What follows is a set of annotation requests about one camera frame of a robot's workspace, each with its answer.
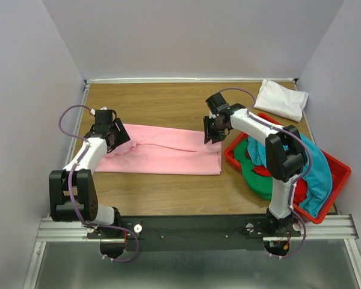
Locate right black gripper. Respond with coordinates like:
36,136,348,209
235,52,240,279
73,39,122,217
202,116,226,145

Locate pink t shirt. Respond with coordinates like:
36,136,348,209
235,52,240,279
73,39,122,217
96,124,222,175

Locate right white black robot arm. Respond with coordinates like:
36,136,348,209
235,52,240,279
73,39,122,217
203,107,312,236

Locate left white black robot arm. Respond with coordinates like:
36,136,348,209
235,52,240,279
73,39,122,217
49,105,130,238

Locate green t shirt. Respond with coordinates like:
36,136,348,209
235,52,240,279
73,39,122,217
234,138,273,200

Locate folded white t shirt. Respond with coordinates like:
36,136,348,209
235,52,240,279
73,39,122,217
254,79,309,122

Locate red t shirt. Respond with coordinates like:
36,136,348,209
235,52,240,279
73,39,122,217
251,165,307,205

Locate blue t shirt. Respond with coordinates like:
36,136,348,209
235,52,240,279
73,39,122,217
247,134,333,218

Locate red plastic bin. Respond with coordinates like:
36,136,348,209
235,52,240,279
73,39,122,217
223,113,351,224

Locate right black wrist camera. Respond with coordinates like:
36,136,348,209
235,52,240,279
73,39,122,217
206,92,230,117

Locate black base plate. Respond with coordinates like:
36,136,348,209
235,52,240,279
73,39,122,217
87,214,301,259

